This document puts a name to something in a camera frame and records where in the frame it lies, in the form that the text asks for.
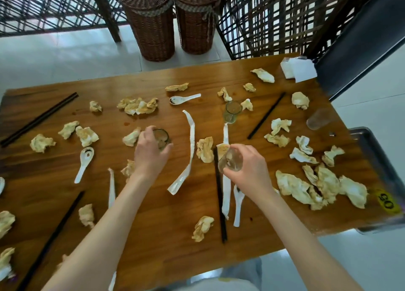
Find person's left hand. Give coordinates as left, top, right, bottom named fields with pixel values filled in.
left=132, top=125, right=174, bottom=182

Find person's right hand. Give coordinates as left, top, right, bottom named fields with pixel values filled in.
left=223, top=143, right=276, bottom=203

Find used napkins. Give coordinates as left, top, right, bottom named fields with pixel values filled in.
left=0, top=68, right=369, bottom=282

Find metal tray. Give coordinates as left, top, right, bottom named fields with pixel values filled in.
left=348, top=127, right=405, bottom=235

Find person's right forearm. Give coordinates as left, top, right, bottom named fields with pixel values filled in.
left=253, top=189, right=365, bottom=291

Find person's left forearm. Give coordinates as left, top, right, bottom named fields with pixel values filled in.
left=41, top=173, right=152, bottom=291

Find dark wooden table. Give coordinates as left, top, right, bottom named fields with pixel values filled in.
left=0, top=53, right=405, bottom=291

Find white paper napkin pack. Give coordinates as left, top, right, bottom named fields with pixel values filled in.
left=280, top=56, right=318, bottom=83

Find brown wicker lidded basket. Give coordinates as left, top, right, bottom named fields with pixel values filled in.
left=116, top=0, right=176, bottom=62
left=170, top=0, right=224, bottom=55

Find yellow oval number sticker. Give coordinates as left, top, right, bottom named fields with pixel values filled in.
left=376, top=189, right=401, bottom=214

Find dark wooden lattice screen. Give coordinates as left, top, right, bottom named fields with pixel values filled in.
left=216, top=0, right=358, bottom=60
left=0, top=0, right=127, bottom=43

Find grey blue pillar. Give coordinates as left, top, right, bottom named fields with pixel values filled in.
left=315, top=0, right=405, bottom=102

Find dark wooden post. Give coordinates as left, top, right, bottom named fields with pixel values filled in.
left=302, top=0, right=380, bottom=62

